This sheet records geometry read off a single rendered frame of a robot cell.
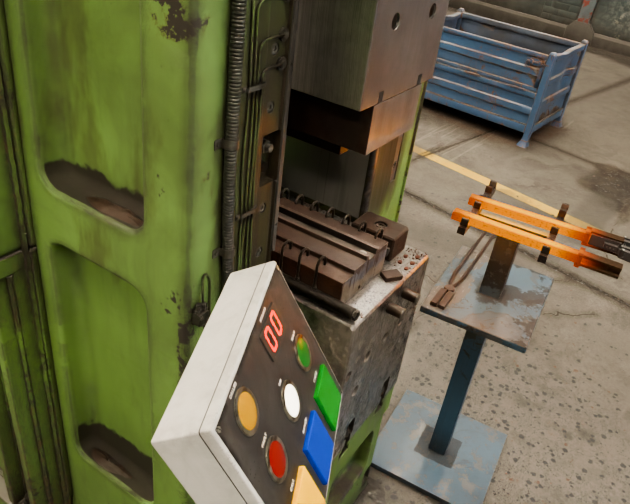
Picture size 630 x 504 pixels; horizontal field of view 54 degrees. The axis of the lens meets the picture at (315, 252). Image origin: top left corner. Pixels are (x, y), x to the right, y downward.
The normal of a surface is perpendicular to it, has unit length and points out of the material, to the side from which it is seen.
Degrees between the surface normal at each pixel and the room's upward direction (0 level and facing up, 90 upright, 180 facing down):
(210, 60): 90
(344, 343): 90
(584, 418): 0
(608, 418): 0
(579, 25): 90
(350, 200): 90
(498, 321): 0
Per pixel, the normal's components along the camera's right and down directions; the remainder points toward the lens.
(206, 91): 0.83, 0.38
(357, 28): -0.55, 0.40
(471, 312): 0.11, -0.84
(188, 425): -0.39, -0.81
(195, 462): -0.14, 0.52
